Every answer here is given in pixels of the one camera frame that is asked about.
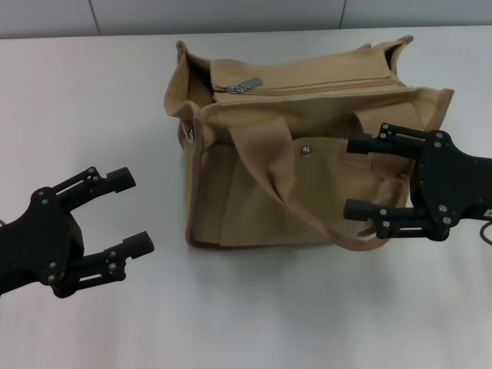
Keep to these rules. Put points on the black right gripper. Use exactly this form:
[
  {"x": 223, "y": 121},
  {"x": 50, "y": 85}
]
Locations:
[{"x": 453, "y": 184}]

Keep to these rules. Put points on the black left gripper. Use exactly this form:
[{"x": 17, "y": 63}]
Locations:
[{"x": 38, "y": 238}]

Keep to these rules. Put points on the khaki canvas food bag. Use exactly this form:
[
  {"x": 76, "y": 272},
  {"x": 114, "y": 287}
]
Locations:
[{"x": 250, "y": 192}]

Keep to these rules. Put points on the silver metal zipper pull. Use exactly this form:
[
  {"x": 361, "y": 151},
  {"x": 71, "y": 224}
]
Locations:
[{"x": 250, "y": 83}]

